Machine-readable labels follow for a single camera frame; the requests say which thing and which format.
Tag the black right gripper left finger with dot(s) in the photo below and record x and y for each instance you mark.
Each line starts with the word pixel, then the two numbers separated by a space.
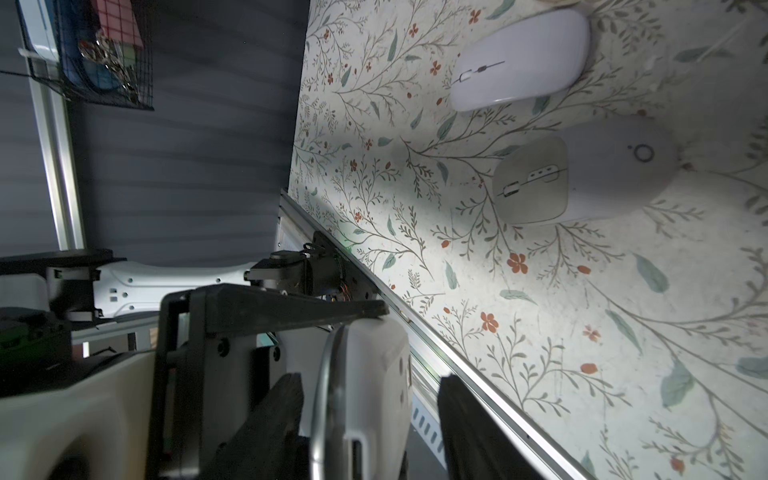
pixel 268 445

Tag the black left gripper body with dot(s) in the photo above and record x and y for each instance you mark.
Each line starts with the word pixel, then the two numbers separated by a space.
pixel 216 360

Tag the lilac mouse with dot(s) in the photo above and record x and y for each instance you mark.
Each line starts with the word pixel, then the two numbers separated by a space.
pixel 532 58

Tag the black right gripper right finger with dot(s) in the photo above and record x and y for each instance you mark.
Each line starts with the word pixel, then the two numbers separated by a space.
pixel 475 446

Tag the grey beige mouse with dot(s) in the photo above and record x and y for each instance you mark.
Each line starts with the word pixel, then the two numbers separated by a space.
pixel 594 170

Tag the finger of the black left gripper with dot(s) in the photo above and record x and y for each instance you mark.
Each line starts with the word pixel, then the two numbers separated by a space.
pixel 242 310

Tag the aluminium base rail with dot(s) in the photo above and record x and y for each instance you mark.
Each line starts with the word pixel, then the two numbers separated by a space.
pixel 431 360

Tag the silver mouse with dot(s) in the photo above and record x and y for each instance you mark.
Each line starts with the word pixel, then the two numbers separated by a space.
pixel 362 404

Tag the black wire side basket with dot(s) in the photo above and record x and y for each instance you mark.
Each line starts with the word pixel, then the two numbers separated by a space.
pixel 97 52

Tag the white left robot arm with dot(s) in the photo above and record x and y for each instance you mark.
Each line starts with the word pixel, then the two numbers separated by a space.
pixel 289 368

